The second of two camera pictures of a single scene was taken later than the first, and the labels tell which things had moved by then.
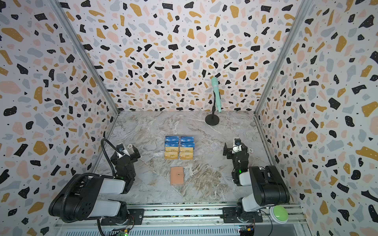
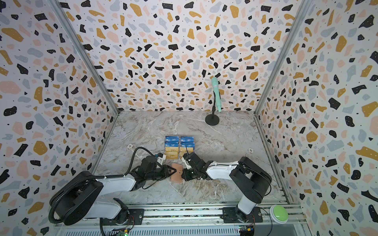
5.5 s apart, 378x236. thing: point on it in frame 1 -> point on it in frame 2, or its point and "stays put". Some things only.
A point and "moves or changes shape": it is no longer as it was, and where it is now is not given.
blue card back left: x=172 y=138 stays put
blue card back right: x=187 y=139 stays put
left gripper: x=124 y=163 -> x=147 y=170
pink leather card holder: x=176 y=175 moves or changes shape
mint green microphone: x=215 y=86 stays put
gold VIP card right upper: x=186 y=149 stays put
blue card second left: x=171 y=143 stays put
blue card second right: x=186 y=144 stays put
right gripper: x=234 y=153 -> x=189 y=169
